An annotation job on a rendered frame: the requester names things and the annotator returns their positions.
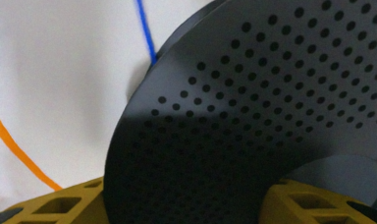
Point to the orange painted ring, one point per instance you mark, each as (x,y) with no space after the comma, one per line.
(7,139)

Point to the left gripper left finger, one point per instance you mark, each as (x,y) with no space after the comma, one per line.
(83,203)

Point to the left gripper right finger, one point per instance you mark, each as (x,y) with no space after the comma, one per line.
(292,202)

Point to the blue wire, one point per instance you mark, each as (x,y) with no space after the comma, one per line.
(148,30)

